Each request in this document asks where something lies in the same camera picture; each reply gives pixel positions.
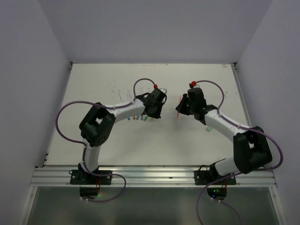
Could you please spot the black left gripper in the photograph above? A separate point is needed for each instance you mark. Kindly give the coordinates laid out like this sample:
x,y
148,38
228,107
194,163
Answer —
x,y
156,115

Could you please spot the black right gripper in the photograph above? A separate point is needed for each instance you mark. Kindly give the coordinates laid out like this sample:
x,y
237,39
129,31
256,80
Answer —
x,y
180,107

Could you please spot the pink capped pen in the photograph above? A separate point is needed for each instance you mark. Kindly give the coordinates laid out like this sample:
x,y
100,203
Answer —
x,y
178,107

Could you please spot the green highlighter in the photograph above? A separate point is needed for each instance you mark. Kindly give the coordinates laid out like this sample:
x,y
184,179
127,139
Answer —
x,y
208,128

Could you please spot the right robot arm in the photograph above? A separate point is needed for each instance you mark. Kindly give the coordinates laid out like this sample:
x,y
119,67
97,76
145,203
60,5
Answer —
x,y
250,147

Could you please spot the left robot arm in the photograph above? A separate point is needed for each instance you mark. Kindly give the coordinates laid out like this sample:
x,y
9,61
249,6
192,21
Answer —
x,y
97,124

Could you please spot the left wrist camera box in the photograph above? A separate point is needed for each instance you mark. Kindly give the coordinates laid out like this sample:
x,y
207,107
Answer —
x,y
163,90

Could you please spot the aluminium front rail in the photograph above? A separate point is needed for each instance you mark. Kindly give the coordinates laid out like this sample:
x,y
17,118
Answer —
x,y
149,177

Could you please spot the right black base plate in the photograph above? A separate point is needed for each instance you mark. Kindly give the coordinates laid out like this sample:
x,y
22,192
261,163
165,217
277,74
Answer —
x,y
206,175

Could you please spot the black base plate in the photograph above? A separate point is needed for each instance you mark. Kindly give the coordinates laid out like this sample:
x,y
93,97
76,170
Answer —
x,y
206,175
80,177

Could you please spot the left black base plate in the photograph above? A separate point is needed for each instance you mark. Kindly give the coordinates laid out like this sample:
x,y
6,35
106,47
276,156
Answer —
x,y
80,177

